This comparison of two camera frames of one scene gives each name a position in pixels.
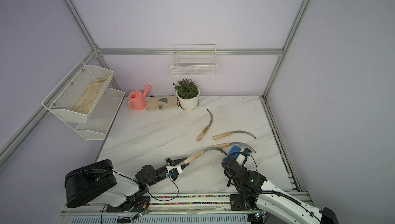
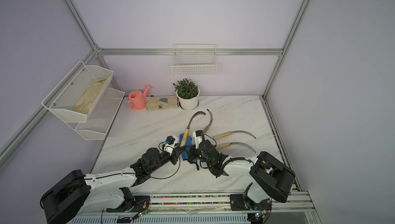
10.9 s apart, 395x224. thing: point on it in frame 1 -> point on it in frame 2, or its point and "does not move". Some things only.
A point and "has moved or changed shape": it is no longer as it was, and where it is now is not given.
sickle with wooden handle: x=224 y=135 does not move
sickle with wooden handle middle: x=232 y=143 does not move
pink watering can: x=138 y=99 does not move
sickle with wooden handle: x=200 y=154 has moved or changed shape
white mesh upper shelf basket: x=74 y=98 does not move
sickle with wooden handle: x=205 y=131 does not move
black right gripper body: x=237 y=180 -> x=200 y=155
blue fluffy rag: x=234 y=149 -> x=185 y=152
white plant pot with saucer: x=189 y=105 does not move
